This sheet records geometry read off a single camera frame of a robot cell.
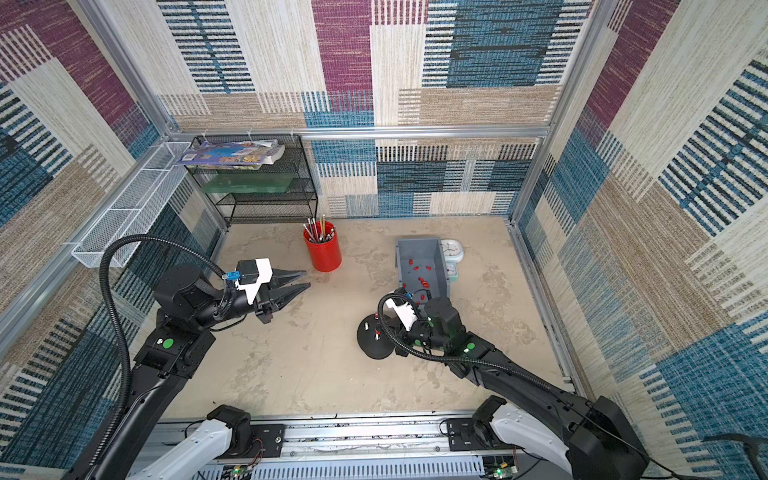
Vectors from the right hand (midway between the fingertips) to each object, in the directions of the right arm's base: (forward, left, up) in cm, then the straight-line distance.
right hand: (383, 329), depth 76 cm
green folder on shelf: (+43, +41, +13) cm, 61 cm away
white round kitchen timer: (+35, -24, -12) cm, 44 cm away
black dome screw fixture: (0, +3, -6) cm, 7 cm away
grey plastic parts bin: (+29, -13, -15) cm, 35 cm away
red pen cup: (+29, +19, -2) cm, 35 cm away
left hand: (0, +14, +23) cm, 27 cm away
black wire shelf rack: (+56, +34, -8) cm, 66 cm away
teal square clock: (+26, -23, -12) cm, 36 cm away
